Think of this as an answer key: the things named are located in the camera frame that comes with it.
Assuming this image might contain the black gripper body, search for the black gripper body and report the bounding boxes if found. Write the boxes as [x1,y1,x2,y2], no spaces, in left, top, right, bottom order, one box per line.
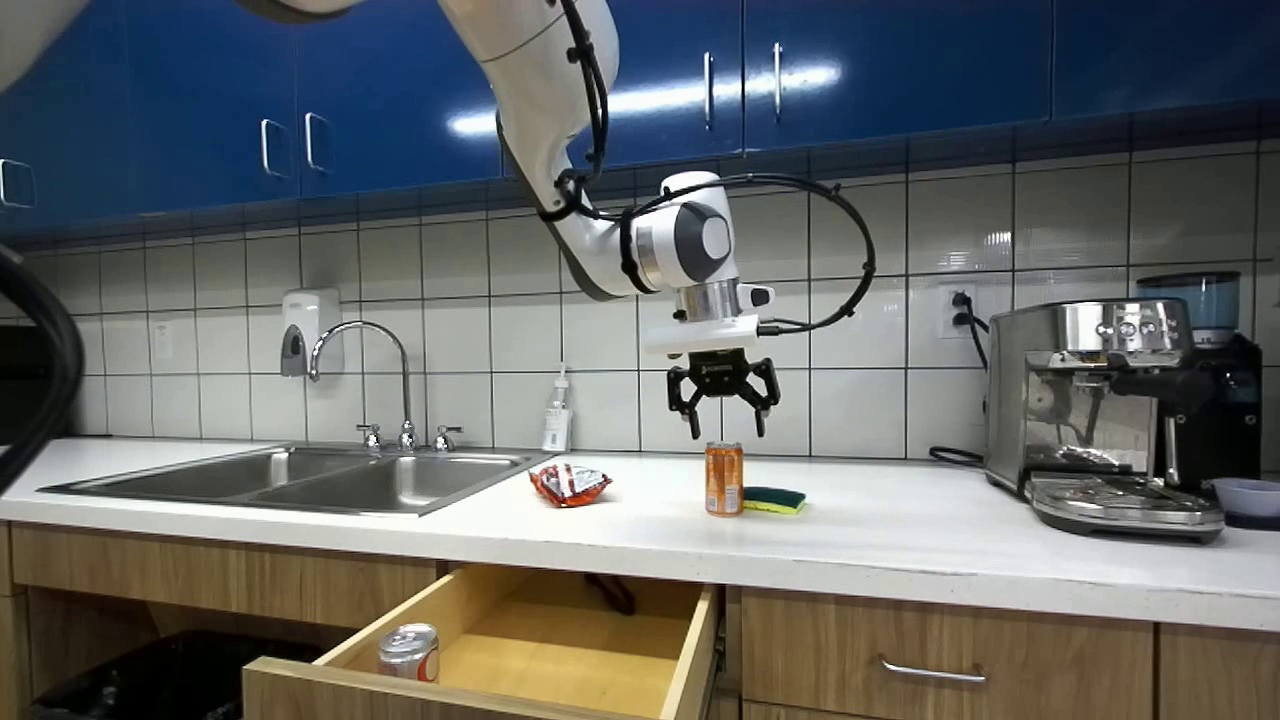
[668,346,779,412]

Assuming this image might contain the wooden drawer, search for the wooden drawer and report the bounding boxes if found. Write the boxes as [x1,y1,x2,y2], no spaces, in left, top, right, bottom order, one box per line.
[243,566,720,720]
[742,593,1156,720]

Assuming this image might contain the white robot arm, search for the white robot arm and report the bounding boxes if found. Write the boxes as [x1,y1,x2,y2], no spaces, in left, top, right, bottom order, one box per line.
[0,0,779,415]

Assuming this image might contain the silver can in drawer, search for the silver can in drawer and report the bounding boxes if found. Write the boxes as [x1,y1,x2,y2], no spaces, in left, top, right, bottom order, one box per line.
[382,622,439,680]

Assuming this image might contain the green yellow sponge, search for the green yellow sponge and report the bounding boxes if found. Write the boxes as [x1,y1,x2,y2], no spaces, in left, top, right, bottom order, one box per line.
[743,486,803,513]

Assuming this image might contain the clear soap pump bottle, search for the clear soap pump bottle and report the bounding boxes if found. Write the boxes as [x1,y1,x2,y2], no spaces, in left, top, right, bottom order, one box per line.
[539,365,573,452]

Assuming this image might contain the red chip bag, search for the red chip bag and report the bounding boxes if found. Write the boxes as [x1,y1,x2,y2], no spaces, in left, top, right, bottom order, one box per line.
[529,459,613,508]

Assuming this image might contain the chrome faucet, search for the chrome faucet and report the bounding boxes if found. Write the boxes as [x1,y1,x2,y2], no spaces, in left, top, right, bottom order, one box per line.
[306,316,462,452]

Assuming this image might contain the silver espresso machine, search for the silver espresso machine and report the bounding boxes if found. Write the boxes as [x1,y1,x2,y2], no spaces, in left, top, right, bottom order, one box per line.
[986,295,1225,539]

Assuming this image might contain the stainless steel sink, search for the stainless steel sink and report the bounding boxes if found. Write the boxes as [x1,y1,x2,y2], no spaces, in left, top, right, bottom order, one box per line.
[53,447,535,516]

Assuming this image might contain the black coffee grinder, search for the black coffee grinder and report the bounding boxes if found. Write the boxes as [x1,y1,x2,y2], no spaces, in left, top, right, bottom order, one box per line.
[1138,270,1264,493]

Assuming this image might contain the grey bowl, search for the grey bowl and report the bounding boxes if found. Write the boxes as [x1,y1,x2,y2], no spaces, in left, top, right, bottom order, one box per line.
[1214,474,1280,527]

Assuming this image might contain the black trash bin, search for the black trash bin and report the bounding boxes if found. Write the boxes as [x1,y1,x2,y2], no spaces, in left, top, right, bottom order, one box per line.
[34,631,318,720]

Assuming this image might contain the blue upper cabinets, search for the blue upper cabinets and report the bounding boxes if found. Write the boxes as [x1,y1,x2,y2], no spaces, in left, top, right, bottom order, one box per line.
[0,0,1280,239]

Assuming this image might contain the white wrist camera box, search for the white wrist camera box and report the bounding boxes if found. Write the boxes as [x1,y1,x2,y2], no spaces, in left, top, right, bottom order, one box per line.
[646,281,775,354]

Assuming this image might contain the black power plug cable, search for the black power plug cable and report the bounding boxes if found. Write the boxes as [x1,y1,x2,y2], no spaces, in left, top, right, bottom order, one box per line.
[925,286,998,472]

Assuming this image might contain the silver right drawer handle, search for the silver right drawer handle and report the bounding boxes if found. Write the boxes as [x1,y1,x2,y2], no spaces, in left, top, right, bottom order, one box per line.
[875,657,990,687]

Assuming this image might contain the white wall soap dispenser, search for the white wall soap dispenser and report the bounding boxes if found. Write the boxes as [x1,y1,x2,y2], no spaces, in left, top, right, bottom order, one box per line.
[281,286,340,375]

